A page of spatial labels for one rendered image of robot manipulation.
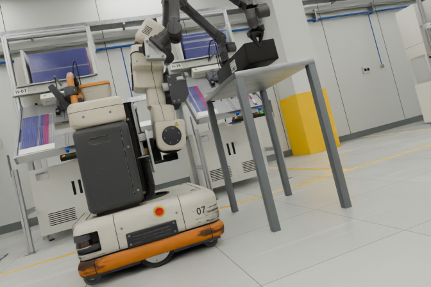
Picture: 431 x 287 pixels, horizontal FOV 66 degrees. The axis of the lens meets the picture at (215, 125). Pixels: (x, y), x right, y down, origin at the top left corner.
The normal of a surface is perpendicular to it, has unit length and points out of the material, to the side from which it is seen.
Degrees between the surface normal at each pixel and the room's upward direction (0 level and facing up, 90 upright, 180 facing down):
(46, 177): 90
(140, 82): 90
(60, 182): 90
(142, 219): 90
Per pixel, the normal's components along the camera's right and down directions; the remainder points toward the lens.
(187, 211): 0.25, -0.11
